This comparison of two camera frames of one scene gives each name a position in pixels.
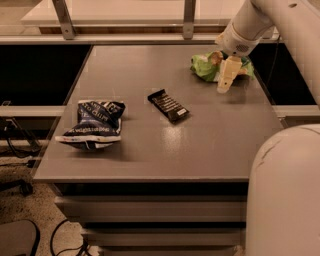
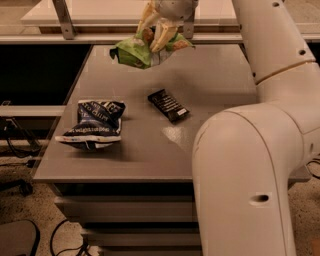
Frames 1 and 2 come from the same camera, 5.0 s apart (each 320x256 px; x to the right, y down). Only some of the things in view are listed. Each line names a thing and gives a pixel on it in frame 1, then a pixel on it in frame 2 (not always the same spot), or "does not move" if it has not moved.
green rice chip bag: x=207 y=66 → x=136 y=52
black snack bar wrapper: x=168 y=106 does not move
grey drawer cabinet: x=152 y=161 does not move
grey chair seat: x=19 y=238 does not move
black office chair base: x=22 y=186 does not move
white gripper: x=237 y=45 → x=175 y=7
